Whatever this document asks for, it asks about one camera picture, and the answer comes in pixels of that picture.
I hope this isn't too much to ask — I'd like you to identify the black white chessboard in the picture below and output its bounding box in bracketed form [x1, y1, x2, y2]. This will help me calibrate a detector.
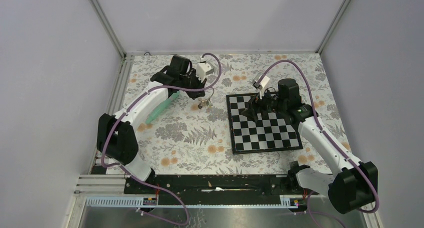
[226, 93, 303, 155]

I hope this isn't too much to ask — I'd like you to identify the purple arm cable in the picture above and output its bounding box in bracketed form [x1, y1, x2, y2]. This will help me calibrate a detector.
[100, 53, 222, 226]
[258, 60, 381, 228]

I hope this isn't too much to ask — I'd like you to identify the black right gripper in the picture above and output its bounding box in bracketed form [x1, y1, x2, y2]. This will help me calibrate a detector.
[241, 84, 287, 123]

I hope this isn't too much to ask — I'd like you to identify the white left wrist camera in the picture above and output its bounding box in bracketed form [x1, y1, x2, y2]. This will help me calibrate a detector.
[194, 62, 215, 82]

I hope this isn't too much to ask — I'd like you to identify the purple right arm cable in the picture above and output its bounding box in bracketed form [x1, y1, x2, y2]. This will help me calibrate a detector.
[258, 60, 381, 228]

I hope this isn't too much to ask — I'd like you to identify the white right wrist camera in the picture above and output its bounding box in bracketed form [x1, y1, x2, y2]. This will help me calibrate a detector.
[252, 74, 270, 99]

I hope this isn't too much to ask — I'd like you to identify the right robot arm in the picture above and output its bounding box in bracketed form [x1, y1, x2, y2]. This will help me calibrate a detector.
[242, 78, 379, 214]

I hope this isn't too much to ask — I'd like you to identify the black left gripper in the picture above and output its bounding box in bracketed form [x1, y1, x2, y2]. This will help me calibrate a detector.
[179, 69, 207, 100]

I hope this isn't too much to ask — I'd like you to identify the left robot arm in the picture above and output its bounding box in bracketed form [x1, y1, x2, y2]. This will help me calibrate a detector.
[96, 55, 214, 193]

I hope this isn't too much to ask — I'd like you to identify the white slotted cable duct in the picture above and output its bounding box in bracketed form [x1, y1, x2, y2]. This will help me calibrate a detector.
[85, 195, 298, 208]

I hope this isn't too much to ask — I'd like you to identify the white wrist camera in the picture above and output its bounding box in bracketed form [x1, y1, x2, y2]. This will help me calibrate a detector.
[194, 62, 215, 82]
[252, 74, 270, 99]

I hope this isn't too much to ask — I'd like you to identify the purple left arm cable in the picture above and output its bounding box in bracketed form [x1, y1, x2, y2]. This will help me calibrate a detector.
[100, 53, 222, 226]

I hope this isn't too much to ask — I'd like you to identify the floral patterned table mat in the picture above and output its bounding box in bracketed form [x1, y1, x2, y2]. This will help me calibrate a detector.
[135, 53, 350, 174]

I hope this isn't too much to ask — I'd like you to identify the silver keyring with clips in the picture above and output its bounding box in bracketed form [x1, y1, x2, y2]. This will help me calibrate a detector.
[197, 88, 215, 109]

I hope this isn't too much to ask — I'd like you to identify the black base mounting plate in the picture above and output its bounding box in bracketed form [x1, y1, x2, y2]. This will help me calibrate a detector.
[123, 174, 311, 206]

